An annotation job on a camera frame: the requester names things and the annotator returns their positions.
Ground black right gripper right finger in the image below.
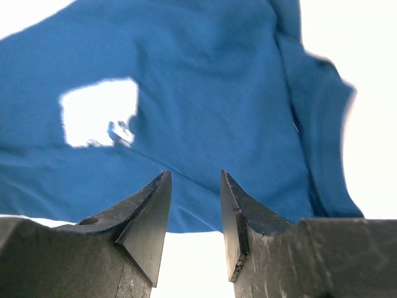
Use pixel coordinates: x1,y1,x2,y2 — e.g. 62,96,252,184
220,173,396,297

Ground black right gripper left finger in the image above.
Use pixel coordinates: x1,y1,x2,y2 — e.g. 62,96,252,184
1,171,172,297

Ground dark blue t shirt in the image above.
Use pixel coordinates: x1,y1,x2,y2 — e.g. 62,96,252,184
1,1,362,233

